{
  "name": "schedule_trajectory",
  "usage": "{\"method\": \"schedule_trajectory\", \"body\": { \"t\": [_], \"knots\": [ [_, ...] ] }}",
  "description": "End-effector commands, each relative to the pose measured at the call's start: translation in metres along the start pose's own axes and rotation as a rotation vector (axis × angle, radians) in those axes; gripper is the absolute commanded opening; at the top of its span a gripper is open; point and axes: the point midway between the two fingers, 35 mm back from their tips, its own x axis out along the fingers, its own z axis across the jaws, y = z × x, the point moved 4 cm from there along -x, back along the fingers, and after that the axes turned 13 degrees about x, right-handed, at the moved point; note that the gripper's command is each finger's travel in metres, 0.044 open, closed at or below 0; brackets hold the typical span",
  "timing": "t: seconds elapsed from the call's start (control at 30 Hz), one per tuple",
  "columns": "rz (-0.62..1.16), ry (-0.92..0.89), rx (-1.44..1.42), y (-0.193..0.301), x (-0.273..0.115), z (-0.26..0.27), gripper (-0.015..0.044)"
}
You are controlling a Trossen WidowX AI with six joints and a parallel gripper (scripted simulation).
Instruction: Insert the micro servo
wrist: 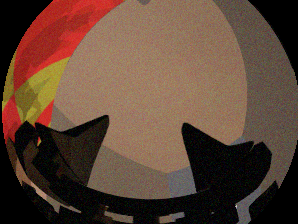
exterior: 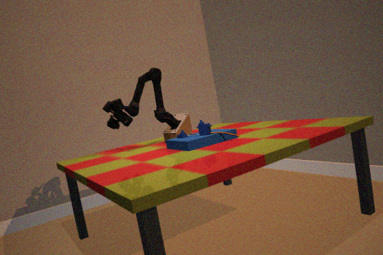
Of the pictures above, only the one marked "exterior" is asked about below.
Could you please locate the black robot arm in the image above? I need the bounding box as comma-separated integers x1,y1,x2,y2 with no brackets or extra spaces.
107,67,181,130

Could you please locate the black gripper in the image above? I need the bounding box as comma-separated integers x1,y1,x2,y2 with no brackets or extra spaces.
103,101,133,127

